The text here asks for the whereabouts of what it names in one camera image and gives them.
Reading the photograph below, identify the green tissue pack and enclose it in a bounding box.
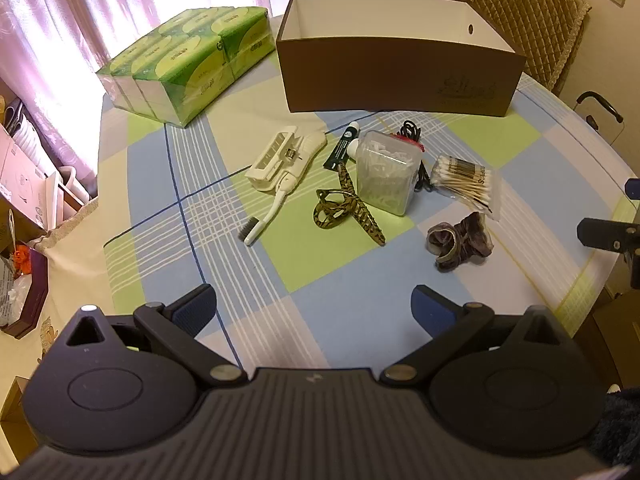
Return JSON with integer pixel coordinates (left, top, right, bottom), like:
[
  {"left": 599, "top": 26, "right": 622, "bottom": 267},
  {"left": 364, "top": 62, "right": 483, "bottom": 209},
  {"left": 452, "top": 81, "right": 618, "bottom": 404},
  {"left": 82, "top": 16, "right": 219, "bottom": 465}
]
[{"left": 96, "top": 6, "right": 276, "bottom": 127}]

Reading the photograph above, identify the plain cardboard box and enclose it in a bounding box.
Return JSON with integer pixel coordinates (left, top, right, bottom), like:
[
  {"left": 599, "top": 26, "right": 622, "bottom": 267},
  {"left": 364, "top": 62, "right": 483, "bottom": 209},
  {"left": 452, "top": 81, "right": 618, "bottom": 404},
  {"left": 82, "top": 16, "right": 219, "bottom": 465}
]
[{"left": 0, "top": 192, "right": 66, "bottom": 241}]

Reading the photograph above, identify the leopard print hair clip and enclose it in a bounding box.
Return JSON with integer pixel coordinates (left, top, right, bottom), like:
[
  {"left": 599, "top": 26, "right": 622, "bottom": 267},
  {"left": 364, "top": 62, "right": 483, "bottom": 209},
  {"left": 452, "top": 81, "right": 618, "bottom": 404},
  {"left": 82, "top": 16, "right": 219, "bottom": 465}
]
[{"left": 313, "top": 162, "right": 387, "bottom": 247}]

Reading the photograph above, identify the brown cardboard box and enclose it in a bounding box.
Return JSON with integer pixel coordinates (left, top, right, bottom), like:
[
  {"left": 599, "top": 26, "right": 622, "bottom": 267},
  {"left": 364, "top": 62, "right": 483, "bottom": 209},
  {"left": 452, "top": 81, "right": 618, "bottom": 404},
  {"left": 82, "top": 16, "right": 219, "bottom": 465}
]
[{"left": 276, "top": 0, "right": 527, "bottom": 117}]

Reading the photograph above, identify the white toothbrush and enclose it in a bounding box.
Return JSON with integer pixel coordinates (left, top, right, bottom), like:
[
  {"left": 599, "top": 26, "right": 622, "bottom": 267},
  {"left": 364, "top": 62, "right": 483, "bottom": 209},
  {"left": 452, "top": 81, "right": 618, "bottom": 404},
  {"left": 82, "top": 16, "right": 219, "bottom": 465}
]
[{"left": 240, "top": 129, "right": 329, "bottom": 246}]

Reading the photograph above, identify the pink curtain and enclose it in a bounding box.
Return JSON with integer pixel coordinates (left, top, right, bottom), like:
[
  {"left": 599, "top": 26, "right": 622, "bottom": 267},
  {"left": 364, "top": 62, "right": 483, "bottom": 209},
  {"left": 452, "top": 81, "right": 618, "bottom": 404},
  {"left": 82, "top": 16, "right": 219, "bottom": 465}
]
[{"left": 0, "top": 0, "right": 371, "bottom": 186}]

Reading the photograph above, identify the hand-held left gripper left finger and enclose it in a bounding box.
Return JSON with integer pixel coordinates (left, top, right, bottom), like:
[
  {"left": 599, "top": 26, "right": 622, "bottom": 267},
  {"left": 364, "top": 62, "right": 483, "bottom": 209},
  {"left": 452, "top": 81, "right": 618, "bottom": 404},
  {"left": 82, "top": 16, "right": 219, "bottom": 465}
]
[{"left": 64, "top": 284, "right": 247, "bottom": 387}]

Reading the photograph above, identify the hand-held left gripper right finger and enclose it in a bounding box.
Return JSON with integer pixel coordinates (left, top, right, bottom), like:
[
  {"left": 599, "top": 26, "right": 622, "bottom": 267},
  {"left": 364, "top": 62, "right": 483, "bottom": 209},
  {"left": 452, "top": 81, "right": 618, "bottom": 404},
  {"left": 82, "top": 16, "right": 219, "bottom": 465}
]
[{"left": 381, "top": 285, "right": 573, "bottom": 385}]

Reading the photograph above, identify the clear plastic bag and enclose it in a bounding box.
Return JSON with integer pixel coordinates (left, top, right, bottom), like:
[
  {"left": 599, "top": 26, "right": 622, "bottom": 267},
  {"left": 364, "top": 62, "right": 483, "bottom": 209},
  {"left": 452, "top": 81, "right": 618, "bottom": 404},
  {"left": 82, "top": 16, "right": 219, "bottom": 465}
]
[{"left": 0, "top": 255, "right": 33, "bottom": 328}]

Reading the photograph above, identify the dark fleece clothing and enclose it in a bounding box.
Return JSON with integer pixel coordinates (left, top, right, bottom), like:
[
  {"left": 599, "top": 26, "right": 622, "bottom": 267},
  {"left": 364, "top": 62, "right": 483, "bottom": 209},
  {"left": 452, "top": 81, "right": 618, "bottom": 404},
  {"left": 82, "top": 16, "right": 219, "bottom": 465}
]
[{"left": 590, "top": 385, "right": 640, "bottom": 471}]

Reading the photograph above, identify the clear floss pick box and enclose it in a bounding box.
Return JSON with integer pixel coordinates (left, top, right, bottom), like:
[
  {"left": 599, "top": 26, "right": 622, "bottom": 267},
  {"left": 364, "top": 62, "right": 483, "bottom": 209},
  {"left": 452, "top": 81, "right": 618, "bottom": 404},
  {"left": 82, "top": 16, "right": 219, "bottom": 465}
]
[{"left": 352, "top": 130, "right": 425, "bottom": 217}]

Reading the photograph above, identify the chair with quilted cover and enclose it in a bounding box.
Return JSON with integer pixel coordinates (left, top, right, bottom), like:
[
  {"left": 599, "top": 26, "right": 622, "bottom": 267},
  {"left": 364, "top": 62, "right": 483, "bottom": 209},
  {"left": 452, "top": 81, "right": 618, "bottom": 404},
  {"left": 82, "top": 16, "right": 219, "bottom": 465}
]
[{"left": 470, "top": 0, "right": 592, "bottom": 96}]

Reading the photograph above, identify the dark brown tray box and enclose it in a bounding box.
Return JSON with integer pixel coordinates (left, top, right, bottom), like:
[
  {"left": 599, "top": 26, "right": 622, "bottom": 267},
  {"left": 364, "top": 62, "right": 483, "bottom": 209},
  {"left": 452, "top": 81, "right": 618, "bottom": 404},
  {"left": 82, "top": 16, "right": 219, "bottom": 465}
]
[{"left": 0, "top": 246, "right": 51, "bottom": 338}]

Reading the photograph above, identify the black cable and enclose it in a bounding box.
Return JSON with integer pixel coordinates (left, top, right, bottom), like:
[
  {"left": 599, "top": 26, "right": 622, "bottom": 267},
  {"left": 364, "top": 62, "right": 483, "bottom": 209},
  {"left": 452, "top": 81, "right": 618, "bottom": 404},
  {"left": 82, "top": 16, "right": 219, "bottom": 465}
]
[{"left": 397, "top": 120, "right": 436, "bottom": 193}]

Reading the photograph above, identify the pink printed carton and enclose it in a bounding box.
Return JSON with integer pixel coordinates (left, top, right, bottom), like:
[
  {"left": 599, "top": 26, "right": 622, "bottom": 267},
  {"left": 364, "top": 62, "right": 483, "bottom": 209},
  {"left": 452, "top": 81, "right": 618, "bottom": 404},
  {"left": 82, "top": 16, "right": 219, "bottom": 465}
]
[{"left": 0, "top": 125, "right": 56, "bottom": 201}]

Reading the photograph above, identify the brown scrunchie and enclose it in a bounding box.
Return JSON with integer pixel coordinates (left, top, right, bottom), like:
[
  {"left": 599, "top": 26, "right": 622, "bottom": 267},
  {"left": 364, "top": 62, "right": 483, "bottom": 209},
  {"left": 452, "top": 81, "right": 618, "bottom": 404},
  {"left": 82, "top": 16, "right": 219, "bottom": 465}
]
[{"left": 426, "top": 211, "right": 495, "bottom": 273}]

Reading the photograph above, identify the small orange object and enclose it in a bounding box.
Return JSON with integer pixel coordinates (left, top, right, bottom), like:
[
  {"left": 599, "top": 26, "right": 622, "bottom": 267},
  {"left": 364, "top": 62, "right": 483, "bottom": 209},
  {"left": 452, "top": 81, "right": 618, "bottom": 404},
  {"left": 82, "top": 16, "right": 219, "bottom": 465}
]
[{"left": 14, "top": 242, "right": 36, "bottom": 273}]

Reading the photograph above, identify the cotton swab bag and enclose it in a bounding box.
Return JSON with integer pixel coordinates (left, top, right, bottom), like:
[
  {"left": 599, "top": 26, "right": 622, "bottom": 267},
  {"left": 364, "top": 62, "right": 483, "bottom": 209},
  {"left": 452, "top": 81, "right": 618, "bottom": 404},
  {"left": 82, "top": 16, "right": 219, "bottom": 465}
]
[{"left": 429, "top": 154, "right": 502, "bottom": 221}]

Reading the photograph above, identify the red snack packet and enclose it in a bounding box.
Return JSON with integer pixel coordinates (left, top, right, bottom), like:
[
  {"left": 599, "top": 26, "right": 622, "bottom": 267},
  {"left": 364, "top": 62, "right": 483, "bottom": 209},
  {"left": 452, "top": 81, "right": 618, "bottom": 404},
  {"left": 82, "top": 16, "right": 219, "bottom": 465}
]
[{"left": 391, "top": 133, "right": 426, "bottom": 153}]

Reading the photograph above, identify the dark green tube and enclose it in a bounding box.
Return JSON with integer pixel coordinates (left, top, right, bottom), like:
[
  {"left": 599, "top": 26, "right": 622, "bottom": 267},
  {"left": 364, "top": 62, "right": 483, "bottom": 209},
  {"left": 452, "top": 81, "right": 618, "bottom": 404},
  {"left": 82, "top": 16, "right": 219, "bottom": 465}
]
[{"left": 322, "top": 122, "right": 362, "bottom": 171}]

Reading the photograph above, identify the black curved handle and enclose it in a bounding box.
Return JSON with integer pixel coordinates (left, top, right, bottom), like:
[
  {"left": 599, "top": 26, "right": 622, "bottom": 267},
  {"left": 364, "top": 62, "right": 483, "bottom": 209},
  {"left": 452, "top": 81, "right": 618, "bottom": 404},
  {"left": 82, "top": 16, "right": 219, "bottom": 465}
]
[{"left": 575, "top": 91, "right": 625, "bottom": 136}]

